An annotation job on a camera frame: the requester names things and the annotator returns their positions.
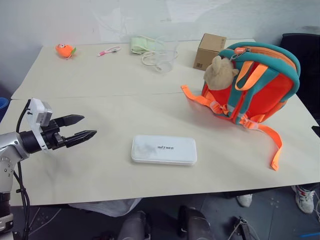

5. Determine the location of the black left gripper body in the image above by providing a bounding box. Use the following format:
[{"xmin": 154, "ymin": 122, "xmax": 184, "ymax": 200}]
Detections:
[{"xmin": 40, "ymin": 119, "xmax": 67, "ymax": 151}]

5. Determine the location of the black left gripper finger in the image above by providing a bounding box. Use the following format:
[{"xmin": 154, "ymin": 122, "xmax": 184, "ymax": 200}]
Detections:
[
  {"xmin": 65, "ymin": 129, "xmax": 98, "ymax": 148},
  {"xmin": 54, "ymin": 114, "xmax": 86, "ymax": 127}
]

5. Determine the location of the white rectangular case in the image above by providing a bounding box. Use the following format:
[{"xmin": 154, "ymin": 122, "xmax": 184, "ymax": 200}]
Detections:
[{"xmin": 131, "ymin": 135, "xmax": 198, "ymax": 166}]

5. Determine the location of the orange and teal backpack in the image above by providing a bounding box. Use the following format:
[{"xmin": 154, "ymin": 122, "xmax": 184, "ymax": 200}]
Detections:
[{"xmin": 180, "ymin": 41, "xmax": 301, "ymax": 172}]

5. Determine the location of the blue object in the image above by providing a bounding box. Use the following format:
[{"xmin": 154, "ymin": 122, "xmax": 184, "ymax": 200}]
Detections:
[{"xmin": 0, "ymin": 97, "xmax": 11, "ymax": 123}]

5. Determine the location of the orange plush toy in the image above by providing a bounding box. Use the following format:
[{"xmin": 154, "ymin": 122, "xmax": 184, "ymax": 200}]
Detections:
[{"xmin": 55, "ymin": 43, "xmax": 77, "ymax": 59}]

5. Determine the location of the white plastic sheet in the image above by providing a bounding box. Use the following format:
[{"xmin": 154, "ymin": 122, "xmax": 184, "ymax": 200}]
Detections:
[{"xmin": 67, "ymin": 197, "xmax": 144, "ymax": 218}]

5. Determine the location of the dark rounded robot leg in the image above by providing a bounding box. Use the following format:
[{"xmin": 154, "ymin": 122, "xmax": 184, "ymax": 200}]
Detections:
[
  {"xmin": 176, "ymin": 204, "xmax": 212, "ymax": 240},
  {"xmin": 117, "ymin": 210, "xmax": 152, "ymax": 240}
]

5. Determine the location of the light green cloth pouch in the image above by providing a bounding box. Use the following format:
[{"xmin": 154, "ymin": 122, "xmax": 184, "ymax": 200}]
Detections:
[{"xmin": 129, "ymin": 35, "xmax": 156, "ymax": 55}]

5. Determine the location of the clear plastic cup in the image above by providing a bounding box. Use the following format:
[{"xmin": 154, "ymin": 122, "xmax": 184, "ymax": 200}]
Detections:
[
  {"xmin": 152, "ymin": 53, "xmax": 176, "ymax": 75},
  {"xmin": 141, "ymin": 36, "xmax": 180, "ymax": 71}
]

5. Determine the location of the beige plush bear toy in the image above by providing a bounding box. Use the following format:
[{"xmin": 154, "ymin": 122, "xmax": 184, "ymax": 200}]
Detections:
[{"xmin": 203, "ymin": 55, "xmax": 240, "ymax": 90}]

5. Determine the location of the brown cardboard box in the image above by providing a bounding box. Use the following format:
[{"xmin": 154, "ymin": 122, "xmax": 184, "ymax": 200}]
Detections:
[{"xmin": 193, "ymin": 32, "xmax": 228, "ymax": 71}]

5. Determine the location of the white sneaker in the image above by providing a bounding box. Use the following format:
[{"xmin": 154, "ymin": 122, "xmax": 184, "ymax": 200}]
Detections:
[
  {"xmin": 236, "ymin": 193, "xmax": 253, "ymax": 208},
  {"xmin": 291, "ymin": 185, "xmax": 315, "ymax": 214}
]

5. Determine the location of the black chair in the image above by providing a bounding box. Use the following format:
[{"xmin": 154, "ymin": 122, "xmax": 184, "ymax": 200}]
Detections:
[{"xmin": 278, "ymin": 32, "xmax": 320, "ymax": 118}]

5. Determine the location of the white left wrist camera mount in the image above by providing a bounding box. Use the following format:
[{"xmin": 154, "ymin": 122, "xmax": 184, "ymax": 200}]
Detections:
[{"xmin": 26, "ymin": 97, "xmax": 54, "ymax": 151}]

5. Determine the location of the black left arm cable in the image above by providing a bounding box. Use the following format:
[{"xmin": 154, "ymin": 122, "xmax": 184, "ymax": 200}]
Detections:
[{"xmin": 12, "ymin": 102, "xmax": 33, "ymax": 240}]

